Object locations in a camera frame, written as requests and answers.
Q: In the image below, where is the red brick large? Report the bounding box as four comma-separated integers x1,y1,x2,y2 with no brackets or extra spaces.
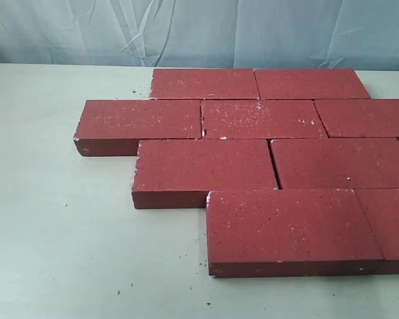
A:
132,139,278,209
206,189,384,278

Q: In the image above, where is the red brick angled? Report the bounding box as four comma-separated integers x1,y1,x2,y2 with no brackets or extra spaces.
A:
73,100,201,157
201,100,327,140

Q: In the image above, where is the red brick back row left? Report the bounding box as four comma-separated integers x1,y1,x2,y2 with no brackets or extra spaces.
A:
150,68,260,100

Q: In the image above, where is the red brick back row right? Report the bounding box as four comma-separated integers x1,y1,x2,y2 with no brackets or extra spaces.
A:
254,68,371,100

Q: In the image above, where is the red brick front large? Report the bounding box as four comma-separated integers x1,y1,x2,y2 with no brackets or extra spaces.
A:
206,189,384,278

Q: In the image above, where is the red brick second row right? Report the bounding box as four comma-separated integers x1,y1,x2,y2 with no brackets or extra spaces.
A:
314,99,399,141

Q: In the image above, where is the red brick third row right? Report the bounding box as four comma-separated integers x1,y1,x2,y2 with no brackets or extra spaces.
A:
271,138,399,189

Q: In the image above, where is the red brick front right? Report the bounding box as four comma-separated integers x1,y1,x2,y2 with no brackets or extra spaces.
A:
355,189,399,274

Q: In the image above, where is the white fabric backdrop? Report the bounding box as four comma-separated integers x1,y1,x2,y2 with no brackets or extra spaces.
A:
0,0,399,70

